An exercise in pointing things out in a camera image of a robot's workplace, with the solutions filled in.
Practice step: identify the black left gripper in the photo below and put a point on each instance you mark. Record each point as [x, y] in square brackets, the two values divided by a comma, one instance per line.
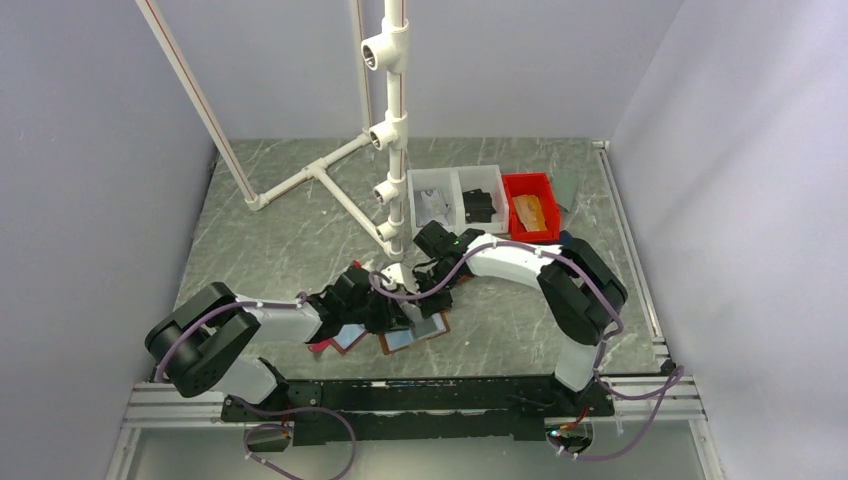
[391, 317]

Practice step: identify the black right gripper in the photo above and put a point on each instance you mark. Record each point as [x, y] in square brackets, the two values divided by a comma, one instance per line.
[429, 305]

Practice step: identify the brown leather card holder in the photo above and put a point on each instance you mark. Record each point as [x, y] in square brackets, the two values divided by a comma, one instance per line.
[422, 330]

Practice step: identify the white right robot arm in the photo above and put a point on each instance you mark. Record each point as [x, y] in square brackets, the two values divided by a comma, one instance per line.
[580, 290]

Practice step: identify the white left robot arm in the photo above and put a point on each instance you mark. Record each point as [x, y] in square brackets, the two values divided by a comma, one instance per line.
[200, 346]

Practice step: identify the orange credit card in bin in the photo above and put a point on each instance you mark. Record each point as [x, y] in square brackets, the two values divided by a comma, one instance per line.
[530, 214]

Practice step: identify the silver items in bin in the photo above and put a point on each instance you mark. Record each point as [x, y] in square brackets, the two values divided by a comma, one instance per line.
[431, 205]

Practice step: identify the black parts in bin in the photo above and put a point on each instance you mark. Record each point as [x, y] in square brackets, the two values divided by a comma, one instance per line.
[478, 206]

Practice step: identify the white two-compartment bin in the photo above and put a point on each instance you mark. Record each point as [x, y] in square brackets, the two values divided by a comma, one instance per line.
[453, 181]

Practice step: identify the red plastic bin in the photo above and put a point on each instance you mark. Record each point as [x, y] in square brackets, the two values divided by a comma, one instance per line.
[537, 184]

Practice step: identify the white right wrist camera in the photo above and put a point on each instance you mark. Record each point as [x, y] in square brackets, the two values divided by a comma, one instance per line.
[400, 277]

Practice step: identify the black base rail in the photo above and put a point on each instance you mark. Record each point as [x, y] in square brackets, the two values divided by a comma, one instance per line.
[519, 407]

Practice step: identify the white PVC pipe frame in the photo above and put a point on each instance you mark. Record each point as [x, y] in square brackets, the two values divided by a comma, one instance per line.
[387, 51]

